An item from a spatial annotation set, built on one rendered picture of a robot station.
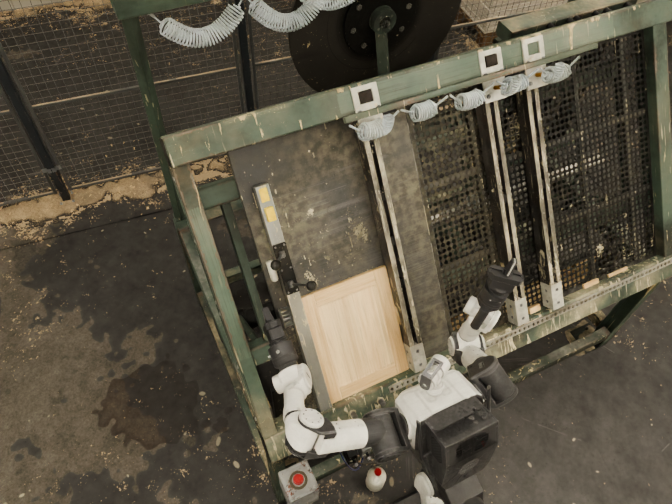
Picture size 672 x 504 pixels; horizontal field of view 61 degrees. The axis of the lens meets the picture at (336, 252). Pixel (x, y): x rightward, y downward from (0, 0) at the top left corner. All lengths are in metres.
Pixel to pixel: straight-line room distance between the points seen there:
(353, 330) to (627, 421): 1.97
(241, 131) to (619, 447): 2.72
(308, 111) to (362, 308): 0.81
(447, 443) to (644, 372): 2.30
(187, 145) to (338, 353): 1.01
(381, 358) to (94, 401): 1.81
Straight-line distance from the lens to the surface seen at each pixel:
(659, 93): 3.04
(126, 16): 2.06
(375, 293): 2.31
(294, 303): 2.17
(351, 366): 2.38
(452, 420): 1.91
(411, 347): 2.41
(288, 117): 1.98
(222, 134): 1.93
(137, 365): 3.63
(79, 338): 3.83
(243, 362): 2.19
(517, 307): 2.65
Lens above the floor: 3.14
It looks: 53 degrees down
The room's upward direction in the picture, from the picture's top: 3 degrees clockwise
